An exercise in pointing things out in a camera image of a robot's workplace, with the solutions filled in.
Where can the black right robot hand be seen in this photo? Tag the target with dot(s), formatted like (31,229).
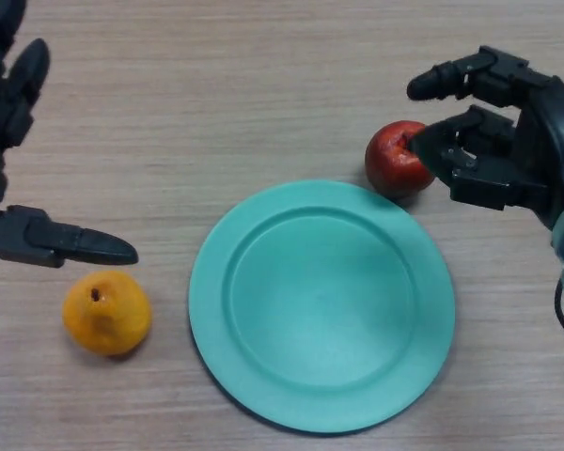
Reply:
(550,141)

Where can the red apple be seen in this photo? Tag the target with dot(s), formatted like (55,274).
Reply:
(390,174)

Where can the green round plate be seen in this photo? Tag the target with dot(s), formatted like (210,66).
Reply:
(319,310)

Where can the orange yellow pear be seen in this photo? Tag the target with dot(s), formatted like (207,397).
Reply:
(105,319)

